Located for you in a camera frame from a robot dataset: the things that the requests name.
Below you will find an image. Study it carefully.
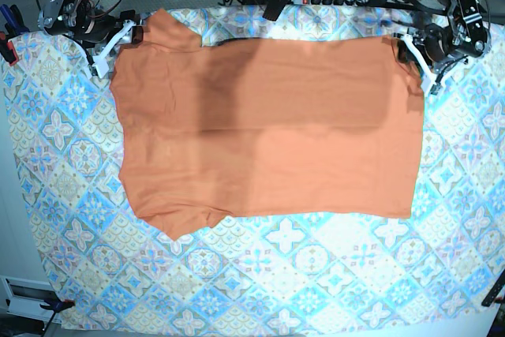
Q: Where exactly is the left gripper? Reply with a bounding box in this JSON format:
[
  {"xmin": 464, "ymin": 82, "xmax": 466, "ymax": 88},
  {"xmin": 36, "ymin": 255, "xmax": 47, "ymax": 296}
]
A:
[{"xmin": 394, "ymin": 23, "xmax": 469, "ymax": 95}]

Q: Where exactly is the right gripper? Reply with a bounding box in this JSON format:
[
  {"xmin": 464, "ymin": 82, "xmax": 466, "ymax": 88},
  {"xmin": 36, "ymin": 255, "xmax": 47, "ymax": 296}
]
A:
[{"xmin": 73, "ymin": 13, "xmax": 144, "ymax": 78}]

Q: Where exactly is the orange T-shirt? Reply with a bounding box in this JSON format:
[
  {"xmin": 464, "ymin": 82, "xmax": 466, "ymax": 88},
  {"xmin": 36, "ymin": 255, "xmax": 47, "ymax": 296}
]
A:
[{"xmin": 110, "ymin": 10, "xmax": 425, "ymax": 239}]

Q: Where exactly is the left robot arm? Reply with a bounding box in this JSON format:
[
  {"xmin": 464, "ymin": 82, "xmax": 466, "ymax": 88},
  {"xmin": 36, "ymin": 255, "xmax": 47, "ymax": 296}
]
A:
[{"xmin": 394, "ymin": 0, "xmax": 492, "ymax": 95}]

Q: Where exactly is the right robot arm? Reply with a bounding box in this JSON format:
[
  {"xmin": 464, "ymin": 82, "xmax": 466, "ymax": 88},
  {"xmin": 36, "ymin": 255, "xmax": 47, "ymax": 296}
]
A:
[{"xmin": 36, "ymin": 0, "xmax": 143, "ymax": 78}]

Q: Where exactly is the red black clamp left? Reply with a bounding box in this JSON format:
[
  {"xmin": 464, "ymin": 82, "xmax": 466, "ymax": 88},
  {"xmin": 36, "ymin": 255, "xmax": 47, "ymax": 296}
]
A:
[{"xmin": 0, "ymin": 32, "xmax": 19, "ymax": 66}]

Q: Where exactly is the patterned blue tile tablecloth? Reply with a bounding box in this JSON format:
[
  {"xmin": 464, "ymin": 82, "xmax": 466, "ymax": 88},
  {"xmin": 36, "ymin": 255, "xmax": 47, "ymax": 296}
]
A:
[{"xmin": 1, "ymin": 24, "xmax": 504, "ymax": 336}]

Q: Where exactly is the black clamp bottom right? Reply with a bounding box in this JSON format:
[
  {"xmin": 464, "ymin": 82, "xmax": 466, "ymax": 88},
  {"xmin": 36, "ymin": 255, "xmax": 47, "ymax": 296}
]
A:
[{"xmin": 481, "ymin": 278, "xmax": 504, "ymax": 307}]

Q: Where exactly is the orange black clamp bottom left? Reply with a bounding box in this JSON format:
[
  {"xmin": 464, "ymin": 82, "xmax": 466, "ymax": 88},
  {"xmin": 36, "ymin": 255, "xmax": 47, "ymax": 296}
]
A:
[{"xmin": 39, "ymin": 299, "xmax": 76, "ymax": 337}]

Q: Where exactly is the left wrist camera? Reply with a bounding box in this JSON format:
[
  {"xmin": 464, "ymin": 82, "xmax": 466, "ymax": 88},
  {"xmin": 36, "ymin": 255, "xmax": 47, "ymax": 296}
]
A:
[{"xmin": 427, "ymin": 77, "xmax": 445, "ymax": 95}]

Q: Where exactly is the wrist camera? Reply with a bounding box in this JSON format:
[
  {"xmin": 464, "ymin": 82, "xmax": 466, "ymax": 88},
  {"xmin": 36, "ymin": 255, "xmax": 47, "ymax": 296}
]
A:
[
  {"xmin": 90, "ymin": 61, "xmax": 109, "ymax": 79},
  {"xmin": 427, "ymin": 77, "xmax": 445, "ymax": 95}
]

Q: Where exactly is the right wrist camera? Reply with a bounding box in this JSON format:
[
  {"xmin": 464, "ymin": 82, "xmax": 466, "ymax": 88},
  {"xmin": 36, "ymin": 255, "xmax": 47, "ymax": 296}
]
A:
[{"xmin": 90, "ymin": 61, "xmax": 109, "ymax": 79}]

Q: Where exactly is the blue handled clamp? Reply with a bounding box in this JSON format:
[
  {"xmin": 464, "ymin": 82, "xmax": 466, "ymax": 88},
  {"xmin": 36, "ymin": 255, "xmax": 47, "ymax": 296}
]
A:
[{"xmin": 1, "ymin": 4, "xmax": 29, "ymax": 36}]

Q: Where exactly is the white window frame rail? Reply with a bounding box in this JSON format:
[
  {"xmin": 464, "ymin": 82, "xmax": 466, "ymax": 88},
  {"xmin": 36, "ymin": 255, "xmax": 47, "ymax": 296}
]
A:
[{"xmin": 1, "ymin": 275, "xmax": 57, "ymax": 321}]

